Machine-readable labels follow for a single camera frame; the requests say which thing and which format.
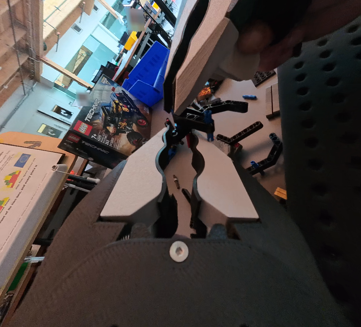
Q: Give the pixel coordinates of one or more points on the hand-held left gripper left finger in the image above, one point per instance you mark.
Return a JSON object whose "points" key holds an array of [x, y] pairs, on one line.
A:
{"points": [[135, 191]]}

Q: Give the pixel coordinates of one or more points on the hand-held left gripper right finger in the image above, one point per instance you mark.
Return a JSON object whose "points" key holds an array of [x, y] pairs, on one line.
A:
{"points": [[225, 191]]}

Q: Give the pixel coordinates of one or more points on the black toy beam frame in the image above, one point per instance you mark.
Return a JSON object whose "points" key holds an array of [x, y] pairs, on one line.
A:
{"points": [[225, 106]]}

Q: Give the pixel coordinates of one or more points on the light grey desk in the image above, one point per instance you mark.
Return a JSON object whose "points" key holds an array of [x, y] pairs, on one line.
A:
{"points": [[256, 112]]}

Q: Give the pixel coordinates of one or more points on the person's right hand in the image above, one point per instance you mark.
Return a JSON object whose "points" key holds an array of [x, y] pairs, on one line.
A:
{"points": [[256, 39]]}

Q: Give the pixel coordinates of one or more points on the black orange flame toy panel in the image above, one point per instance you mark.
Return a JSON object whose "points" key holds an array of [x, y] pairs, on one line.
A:
{"points": [[210, 91]]}

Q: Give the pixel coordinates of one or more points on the grey toy motor block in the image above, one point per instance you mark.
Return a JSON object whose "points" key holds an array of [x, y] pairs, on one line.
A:
{"points": [[232, 147]]}

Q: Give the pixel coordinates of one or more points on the small orange toy piece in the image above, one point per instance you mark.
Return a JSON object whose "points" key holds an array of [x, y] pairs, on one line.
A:
{"points": [[280, 194]]}

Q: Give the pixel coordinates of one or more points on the blue toy pin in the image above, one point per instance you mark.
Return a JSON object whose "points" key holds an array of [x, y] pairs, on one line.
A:
{"points": [[250, 97]]}

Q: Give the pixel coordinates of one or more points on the black studded toy plate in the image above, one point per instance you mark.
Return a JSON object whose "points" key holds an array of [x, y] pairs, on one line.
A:
{"points": [[264, 78]]}

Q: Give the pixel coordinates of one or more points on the black straight toy beam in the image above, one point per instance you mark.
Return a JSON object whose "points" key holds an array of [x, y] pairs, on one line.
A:
{"points": [[242, 132]]}

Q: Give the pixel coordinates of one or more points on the black angled toy beam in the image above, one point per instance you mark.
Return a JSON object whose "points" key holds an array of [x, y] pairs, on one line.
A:
{"points": [[273, 152]]}

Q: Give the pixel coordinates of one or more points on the monster truck toy set box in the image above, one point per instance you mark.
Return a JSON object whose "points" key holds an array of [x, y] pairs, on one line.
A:
{"points": [[107, 129]]}

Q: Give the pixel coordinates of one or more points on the white document stand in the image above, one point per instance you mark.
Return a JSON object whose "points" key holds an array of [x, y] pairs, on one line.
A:
{"points": [[62, 168]]}

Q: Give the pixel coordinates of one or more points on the yellow bin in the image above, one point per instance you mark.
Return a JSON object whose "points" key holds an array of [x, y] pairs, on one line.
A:
{"points": [[130, 40]]}

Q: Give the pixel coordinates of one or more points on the printed instruction sheet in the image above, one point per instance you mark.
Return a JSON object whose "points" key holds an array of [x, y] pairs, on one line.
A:
{"points": [[28, 208]]}

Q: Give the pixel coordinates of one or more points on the wooden beam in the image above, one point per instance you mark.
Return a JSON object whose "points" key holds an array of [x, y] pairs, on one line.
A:
{"points": [[65, 73]]}

